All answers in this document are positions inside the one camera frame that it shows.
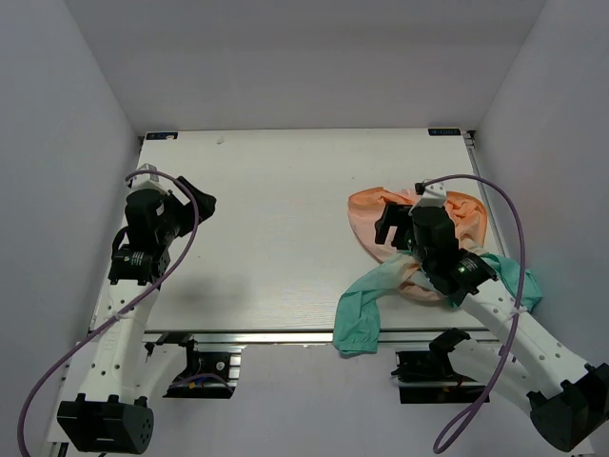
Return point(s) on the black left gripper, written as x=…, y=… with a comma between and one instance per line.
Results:
x=187, y=210

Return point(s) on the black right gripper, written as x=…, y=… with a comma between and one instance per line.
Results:
x=393, y=215

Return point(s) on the orange and teal jacket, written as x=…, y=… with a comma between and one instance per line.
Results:
x=357, y=323

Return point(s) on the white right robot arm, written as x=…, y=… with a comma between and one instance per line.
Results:
x=565, y=397

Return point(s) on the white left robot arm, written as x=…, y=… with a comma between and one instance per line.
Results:
x=111, y=411

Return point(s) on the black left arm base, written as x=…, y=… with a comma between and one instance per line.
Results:
x=204, y=371

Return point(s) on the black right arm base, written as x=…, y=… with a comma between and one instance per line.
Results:
x=426, y=377

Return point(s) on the blue left corner sticker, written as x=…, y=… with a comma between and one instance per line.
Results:
x=161, y=136

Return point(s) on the blue corner sticker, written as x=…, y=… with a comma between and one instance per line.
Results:
x=444, y=132
x=161, y=136

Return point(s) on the blue right corner sticker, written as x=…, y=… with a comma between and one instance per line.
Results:
x=444, y=132

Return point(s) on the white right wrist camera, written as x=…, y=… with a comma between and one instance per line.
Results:
x=432, y=194

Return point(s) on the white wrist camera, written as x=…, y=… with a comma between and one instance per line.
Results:
x=432, y=194
x=147, y=180

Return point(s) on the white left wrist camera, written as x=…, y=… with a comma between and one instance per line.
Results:
x=147, y=180

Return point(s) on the aluminium table frame rail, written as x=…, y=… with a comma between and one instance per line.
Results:
x=470, y=144

